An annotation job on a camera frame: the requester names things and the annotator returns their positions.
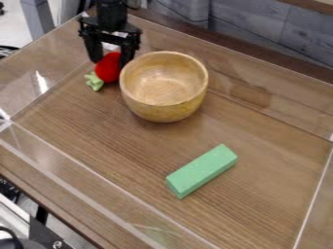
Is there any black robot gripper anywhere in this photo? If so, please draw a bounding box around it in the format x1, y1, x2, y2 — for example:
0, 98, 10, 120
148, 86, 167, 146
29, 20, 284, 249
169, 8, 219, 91
77, 17, 141, 68

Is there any red plush strawberry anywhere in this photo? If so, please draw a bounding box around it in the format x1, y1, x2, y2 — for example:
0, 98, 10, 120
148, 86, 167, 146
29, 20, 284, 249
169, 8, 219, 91
84, 52, 120, 91

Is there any light wooden bowl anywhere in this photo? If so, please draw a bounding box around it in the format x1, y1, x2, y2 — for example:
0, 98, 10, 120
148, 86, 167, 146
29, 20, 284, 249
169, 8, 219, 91
119, 51, 208, 123

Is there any grey table leg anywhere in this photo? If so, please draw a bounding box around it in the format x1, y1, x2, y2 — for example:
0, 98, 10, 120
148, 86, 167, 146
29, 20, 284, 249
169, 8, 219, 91
20, 0, 54, 40

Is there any green rectangular block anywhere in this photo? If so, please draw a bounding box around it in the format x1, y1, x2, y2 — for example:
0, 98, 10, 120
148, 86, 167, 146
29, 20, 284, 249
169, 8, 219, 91
165, 144, 238, 199

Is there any clear acrylic tray wall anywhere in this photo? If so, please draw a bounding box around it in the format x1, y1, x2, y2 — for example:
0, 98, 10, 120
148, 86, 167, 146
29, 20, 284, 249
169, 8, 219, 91
0, 12, 333, 249

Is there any black metal bracket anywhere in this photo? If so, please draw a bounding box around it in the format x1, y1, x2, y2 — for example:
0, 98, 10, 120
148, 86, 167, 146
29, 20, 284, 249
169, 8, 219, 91
28, 217, 73, 249

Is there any black cable bottom left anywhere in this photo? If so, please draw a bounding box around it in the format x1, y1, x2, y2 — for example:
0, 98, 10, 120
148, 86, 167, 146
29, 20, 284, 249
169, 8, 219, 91
0, 226, 25, 249

